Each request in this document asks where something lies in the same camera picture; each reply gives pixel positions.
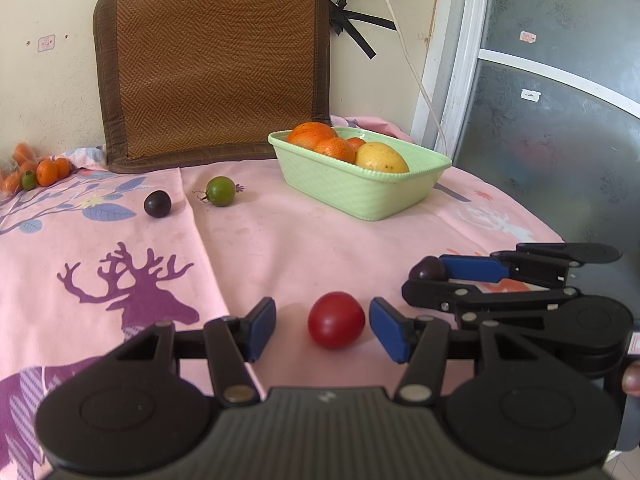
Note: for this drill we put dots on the light green plastic basket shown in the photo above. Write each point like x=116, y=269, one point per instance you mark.
x=350, y=190

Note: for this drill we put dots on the orange cherry tomato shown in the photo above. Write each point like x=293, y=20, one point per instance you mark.
x=356, y=143

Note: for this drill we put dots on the brown woven seat cushion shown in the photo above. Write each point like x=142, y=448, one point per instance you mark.
x=215, y=65

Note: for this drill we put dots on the pink door sticker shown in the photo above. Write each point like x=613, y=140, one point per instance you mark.
x=527, y=36

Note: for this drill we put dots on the green cherry tomato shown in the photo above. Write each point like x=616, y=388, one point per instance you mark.
x=220, y=191

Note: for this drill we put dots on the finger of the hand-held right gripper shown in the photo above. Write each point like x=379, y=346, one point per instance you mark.
x=470, y=268
x=500, y=296

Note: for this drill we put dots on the white framed glass door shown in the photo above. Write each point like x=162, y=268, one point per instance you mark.
x=550, y=110

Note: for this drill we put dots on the pile of small oranges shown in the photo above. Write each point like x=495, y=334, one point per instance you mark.
x=47, y=170

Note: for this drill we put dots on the red cherry tomato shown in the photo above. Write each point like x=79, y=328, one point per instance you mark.
x=336, y=320

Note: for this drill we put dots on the small mandarin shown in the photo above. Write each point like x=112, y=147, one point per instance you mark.
x=335, y=151

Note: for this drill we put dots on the dark purple plum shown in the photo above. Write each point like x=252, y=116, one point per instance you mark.
x=427, y=269
x=157, y=203

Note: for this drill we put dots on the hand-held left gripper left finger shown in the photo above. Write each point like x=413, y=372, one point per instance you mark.
x=262, y=327

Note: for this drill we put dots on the pink deer print tablecloth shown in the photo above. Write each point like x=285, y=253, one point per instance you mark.
x=280, y=245

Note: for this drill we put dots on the large orange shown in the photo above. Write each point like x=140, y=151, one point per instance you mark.
x=312, y=135

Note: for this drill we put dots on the person's right hand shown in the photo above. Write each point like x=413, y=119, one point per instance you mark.
x=632, y=379

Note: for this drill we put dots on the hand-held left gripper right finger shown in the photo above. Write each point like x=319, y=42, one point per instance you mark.
x=387, y=330

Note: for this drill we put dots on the small green tomato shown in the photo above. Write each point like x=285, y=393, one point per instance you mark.
x=28, y=180

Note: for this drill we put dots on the white door sticker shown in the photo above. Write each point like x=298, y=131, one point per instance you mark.
x=531, y=94

